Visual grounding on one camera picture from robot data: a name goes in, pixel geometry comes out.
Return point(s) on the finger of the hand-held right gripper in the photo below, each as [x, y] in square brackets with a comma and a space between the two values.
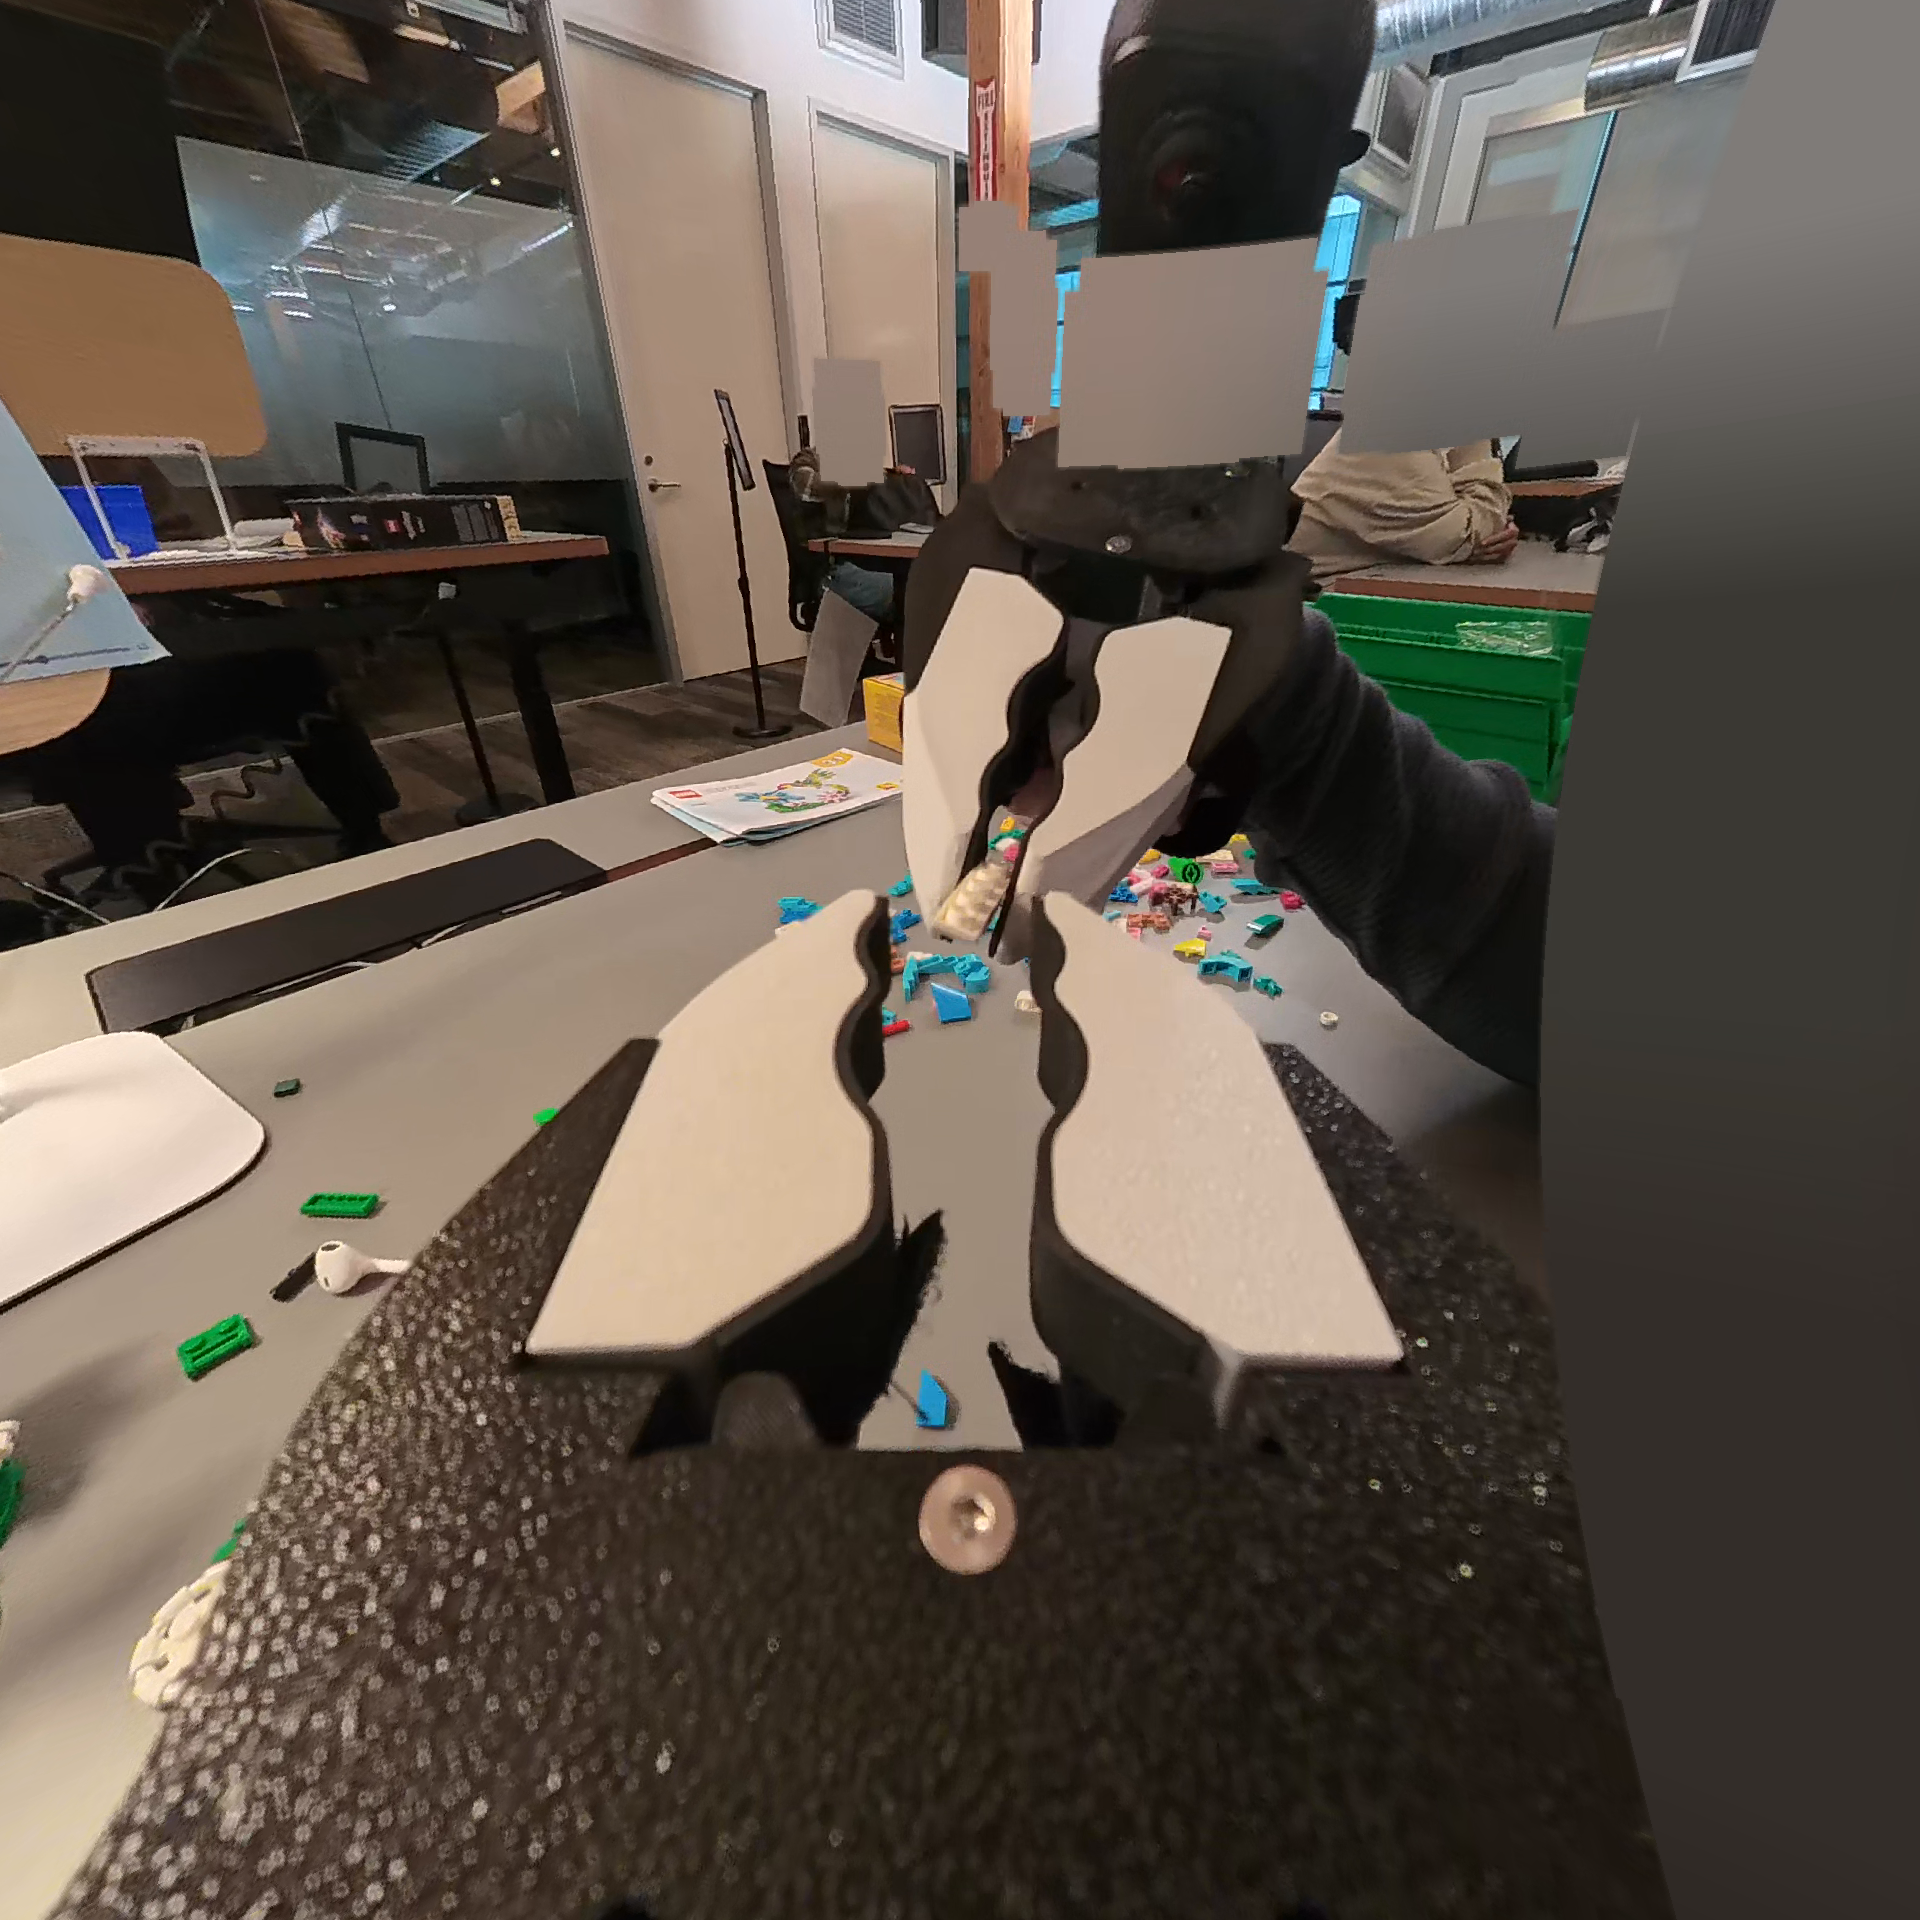
[967, 721]
[1148, 735]

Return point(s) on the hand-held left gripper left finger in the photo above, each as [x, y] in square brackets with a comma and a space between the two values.
[704, 1155]

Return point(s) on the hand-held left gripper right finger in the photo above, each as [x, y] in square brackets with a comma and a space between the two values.
[1200, 1184]

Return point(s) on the long white lego plate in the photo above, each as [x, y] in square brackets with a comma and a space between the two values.
[971, 902]

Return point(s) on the person's right forearm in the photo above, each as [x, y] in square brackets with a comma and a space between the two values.
[1394, 839]

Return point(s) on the lego instruction booklet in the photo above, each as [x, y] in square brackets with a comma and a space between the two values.
[780, 795]

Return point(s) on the pile of loose lego pieces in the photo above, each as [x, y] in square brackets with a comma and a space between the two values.
[950, 979]

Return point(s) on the blue lego slope piece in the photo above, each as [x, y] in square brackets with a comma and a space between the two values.
[934, 1397]

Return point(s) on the flat green lego plate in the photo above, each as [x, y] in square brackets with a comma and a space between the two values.
[339, 1205]

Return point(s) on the small black lego piece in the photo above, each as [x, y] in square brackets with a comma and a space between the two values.
[294, 1281]

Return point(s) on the green lego brick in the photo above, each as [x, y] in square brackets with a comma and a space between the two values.
[216, 1346]

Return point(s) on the yellow box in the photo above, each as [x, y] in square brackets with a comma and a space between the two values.
[884, 715]

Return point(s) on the white bag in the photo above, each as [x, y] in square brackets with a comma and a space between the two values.
[836, 662]

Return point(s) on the black computer monitor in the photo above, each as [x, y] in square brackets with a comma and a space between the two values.
[916, 441]
[383, 457]

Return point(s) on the green plastic crate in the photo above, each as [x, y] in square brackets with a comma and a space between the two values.
[1440, 675]

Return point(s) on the white door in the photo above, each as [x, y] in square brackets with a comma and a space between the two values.
[884, 255]
[675, 346]

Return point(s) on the white earbud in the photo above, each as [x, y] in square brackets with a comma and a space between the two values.
[340, 1269]

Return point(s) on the white mouse pad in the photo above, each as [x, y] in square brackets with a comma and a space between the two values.
[106, 1155]

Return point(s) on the black cardboard box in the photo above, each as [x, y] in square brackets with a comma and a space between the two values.
[398, 522]

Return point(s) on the wooden desk with black legs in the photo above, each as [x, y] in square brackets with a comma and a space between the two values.
[376, 559]

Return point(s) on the clear acrylic stand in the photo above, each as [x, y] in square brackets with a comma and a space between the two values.
[148, 494]

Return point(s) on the light blue paper sheet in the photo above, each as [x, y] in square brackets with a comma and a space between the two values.
[60, 586]

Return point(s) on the blue plastic bin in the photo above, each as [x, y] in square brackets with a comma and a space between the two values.
[113, 522]

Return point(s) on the wooden chair back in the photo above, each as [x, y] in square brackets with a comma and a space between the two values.
[119, 346]

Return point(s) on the wooden post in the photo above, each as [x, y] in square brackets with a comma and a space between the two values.
[1001, 89]

